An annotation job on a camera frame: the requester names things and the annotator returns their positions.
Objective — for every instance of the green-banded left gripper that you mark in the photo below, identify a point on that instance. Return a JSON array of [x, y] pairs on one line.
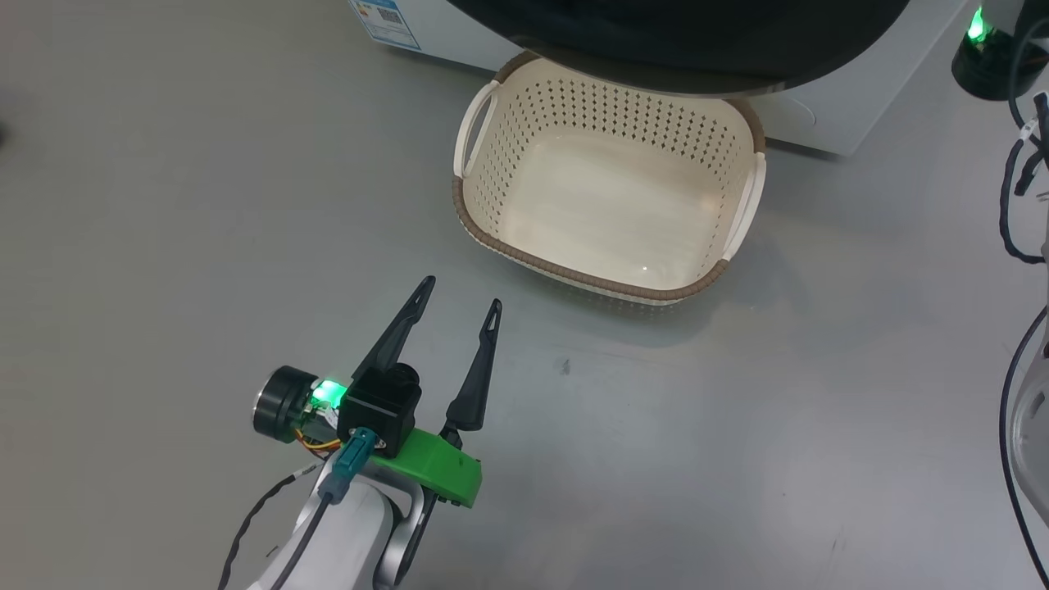
[[438, 471]]

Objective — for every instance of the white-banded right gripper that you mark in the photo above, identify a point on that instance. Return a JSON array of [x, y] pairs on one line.
[[987, 65]]

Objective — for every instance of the black-rimmed glass washer door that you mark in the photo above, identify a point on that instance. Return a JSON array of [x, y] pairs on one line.
[[656, 41]]

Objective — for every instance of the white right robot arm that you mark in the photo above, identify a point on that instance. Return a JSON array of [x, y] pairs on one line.
[[1034, 442]]

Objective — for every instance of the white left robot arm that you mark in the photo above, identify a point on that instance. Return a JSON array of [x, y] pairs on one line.
[[344, 541]]

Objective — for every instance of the white front-load washing machine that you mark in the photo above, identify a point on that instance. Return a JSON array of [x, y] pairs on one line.
[[852, 106]]

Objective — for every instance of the cream perforated laundry basket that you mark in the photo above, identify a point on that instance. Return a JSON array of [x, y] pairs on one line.
[[615, 213]]

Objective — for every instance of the blue energy label sticker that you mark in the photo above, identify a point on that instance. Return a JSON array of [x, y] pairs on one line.
[[385, 20]]

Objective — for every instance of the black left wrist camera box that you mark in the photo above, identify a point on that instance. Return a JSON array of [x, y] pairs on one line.
[[381, 410]]

